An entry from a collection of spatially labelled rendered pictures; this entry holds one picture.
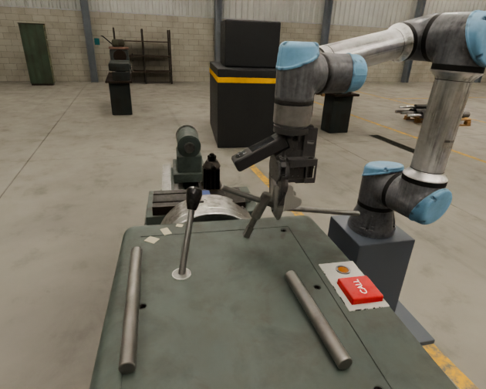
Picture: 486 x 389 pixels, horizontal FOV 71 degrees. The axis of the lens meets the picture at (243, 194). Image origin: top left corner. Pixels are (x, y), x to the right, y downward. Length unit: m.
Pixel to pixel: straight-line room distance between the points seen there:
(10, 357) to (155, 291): 1.89
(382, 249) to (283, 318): 0.65
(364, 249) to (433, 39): 0.60
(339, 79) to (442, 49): 0.36
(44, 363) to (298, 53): 2.12
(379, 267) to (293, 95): 0.73
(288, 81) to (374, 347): 0.46
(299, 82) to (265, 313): 0.41
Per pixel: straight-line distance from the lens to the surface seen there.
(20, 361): 2.44
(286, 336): 0.57
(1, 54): 15.47
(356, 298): 0.65
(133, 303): 0.60
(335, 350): 0.54
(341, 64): 0.72
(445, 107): 1.01
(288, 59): 0.66
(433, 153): 1.03
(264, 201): 0.74
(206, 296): 0.63
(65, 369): 2.30
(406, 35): 1.03
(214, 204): 0.98
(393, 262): 1.24
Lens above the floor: 1.67
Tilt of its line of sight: 24 degrees down
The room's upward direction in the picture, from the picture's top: 2 degrees clockwise
